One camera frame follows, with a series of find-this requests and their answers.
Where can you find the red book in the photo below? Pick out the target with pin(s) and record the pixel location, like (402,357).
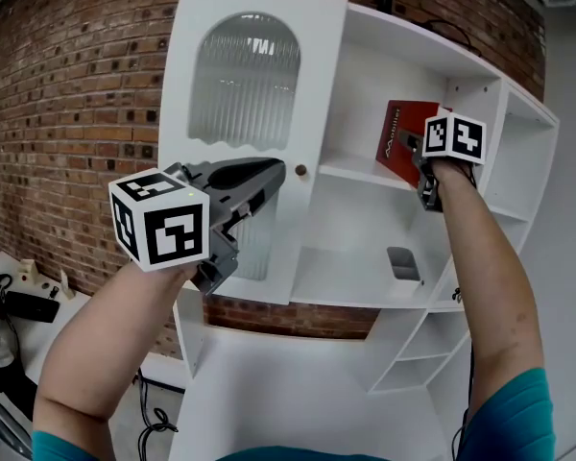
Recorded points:
(399,166)

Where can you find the person's right forearm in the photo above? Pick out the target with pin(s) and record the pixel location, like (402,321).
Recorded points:
(489,281)

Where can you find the wooden block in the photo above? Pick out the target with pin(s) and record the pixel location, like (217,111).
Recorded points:
(29,272)

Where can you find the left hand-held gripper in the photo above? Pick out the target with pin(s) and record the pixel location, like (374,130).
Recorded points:
(173,228)

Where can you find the round door knob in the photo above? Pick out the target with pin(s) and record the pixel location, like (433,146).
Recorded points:
(301,171)

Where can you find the black keyboard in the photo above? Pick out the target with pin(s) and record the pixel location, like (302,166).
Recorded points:
(31,307)

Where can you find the small grey storage box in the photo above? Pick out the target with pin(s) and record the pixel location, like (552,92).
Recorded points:
(403,272)

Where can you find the person's teal shirt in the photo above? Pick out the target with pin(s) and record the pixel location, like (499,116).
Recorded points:
(513,416)

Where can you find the thin wooden stand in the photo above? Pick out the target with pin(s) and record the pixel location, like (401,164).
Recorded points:
(67,283)

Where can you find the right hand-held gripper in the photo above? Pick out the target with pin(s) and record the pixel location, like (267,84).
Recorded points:
(453,137)

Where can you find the white desk with hutch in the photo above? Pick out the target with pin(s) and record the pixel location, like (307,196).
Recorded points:
(278,392)

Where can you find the person's left forearm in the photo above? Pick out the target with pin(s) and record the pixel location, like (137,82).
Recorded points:
(101,344)

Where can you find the white glass cabinet door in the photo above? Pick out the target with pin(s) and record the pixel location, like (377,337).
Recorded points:
(177,65)

